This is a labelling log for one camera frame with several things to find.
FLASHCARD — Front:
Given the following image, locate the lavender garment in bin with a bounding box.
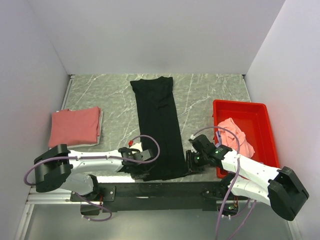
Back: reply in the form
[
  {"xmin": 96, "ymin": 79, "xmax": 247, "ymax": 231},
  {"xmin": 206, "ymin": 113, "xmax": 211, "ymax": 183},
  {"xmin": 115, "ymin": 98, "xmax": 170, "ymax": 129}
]
[{"xmin": 215, "ymin": 130, "xmax": 222, "ymax": 147}]

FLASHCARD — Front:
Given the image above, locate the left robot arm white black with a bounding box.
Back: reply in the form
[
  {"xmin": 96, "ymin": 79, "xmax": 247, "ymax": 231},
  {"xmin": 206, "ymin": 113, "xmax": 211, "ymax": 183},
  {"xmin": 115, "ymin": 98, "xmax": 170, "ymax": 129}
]
[{"xmin": 34, "ymin": 142, "xmax": 160, "ymax": 201}]

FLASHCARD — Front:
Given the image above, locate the red plastic bin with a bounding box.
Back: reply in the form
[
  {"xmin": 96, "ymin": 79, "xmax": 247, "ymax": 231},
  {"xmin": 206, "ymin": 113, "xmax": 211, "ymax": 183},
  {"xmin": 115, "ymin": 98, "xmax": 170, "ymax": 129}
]
[{"xmin": 213, "ymin": 99, "xmax": 280, "ymax": 168}]

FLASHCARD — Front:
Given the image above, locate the black t-shirt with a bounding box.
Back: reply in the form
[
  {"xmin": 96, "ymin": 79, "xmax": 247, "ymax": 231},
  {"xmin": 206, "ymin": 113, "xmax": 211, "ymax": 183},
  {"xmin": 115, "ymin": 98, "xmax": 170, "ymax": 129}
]
[{"xmin": 130, "ymin": 76, "xmax": 189, "ymax": 182}]

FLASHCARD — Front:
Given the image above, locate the folded red t-shirt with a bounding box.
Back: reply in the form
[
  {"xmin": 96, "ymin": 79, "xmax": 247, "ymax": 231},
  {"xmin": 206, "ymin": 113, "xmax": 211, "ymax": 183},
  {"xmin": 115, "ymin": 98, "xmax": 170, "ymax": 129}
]
[{"xmin": 48, "ymin": 106, "xmax": 103, "ymax": 148}]

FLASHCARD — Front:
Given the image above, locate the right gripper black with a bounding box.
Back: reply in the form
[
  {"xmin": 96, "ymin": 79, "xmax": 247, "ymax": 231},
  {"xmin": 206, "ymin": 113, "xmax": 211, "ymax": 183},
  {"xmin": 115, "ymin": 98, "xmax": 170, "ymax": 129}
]
[{"xmin": 182, "ymin": 149, "xmax": 209, "ymax": 176}]

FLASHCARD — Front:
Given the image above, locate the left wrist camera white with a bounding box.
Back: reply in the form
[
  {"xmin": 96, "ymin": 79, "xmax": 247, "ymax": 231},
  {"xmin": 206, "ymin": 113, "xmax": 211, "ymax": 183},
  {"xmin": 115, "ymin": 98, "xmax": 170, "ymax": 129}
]
[{"xmin": 128, "ymin": 140, "xmax": 143, "ymax": 152}]

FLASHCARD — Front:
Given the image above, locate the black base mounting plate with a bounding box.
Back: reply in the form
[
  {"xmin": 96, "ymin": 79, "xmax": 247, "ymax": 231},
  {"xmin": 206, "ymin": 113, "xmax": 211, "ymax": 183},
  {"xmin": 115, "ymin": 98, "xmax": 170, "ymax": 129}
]
[{"xmin": 69, "ymin": 181, "xmax": 251, "ymax": 216}]

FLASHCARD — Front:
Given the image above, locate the aluminium frame rail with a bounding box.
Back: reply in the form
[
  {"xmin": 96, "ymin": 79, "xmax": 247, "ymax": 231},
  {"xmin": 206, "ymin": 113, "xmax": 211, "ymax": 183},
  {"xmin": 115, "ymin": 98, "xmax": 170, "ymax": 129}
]
[{"xmin": 26, "ymin": 186, "xmax": 71, "ymax": 205}]

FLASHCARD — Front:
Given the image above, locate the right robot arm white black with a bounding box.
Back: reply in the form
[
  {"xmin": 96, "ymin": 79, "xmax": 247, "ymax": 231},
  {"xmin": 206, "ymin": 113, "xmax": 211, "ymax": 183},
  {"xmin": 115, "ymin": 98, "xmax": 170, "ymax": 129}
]
[{"xmin": 189, "ymin": 134, "xmax": 310, "ymax": 221}]

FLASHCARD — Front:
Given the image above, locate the pink garment in bin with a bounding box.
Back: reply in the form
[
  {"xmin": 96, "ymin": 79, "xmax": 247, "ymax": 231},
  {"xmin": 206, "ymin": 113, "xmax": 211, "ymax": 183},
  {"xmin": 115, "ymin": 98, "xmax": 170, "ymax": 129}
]
[{"xmin": 217, "ymin": 117, "xmax": 255, "ymax": 158}]

